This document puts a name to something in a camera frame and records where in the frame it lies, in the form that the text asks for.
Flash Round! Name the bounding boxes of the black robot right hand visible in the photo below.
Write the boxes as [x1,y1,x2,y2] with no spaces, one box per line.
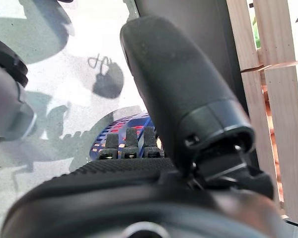
[0,16,298,238]

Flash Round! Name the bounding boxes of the blue plastic shopping basket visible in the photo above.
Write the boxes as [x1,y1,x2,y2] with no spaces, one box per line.
[89,111,166,162]

